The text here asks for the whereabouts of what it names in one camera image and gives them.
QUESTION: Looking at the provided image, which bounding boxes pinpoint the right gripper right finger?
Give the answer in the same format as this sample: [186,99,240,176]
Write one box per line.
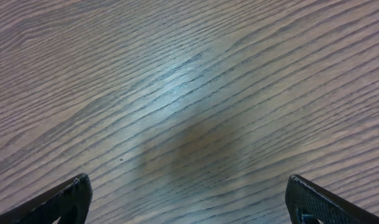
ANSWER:
[285,174,379,224]

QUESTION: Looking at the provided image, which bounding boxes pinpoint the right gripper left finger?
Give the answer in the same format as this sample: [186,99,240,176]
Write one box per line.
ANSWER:
[0,173,92,224]

